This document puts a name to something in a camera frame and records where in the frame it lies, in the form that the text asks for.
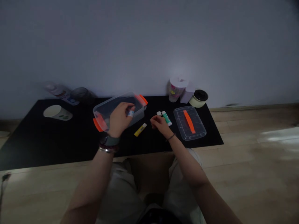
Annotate person's right hand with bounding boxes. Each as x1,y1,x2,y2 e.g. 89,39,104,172
149,115,176,141

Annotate person's left hand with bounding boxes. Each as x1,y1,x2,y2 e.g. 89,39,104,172
106,101,136,138

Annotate green glue stick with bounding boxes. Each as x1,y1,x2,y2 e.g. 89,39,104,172
161,111,173,127

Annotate clear box with orange latches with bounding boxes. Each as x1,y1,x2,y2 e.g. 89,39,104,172
93,91,148,133

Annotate yellow glue stick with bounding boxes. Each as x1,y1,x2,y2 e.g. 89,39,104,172
134,123,148,137

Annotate clear tumbler with colourful print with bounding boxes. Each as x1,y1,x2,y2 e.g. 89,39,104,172
168,76,189,103

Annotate lilac box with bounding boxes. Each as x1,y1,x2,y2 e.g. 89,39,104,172
179,88,196,104

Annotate cream jar with black lid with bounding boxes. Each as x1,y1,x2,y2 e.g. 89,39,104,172
188,89,209,108

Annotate dark glass cup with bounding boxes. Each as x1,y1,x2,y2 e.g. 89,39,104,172
71,87,94,106

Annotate clear plastic bottle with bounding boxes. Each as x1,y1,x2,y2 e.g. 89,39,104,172
45,81,80,106

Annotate person's legs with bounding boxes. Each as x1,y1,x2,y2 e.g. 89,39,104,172
97,148,204,224

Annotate white paper cup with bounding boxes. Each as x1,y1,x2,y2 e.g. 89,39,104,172
43,105,74,121

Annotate black floor mat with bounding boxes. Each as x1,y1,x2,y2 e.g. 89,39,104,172
0,96,225,171

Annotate person's body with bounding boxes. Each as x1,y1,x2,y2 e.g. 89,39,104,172
137,193,185,224

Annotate clear lid with orange handle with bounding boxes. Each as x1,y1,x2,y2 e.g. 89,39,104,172
173,105,207,142

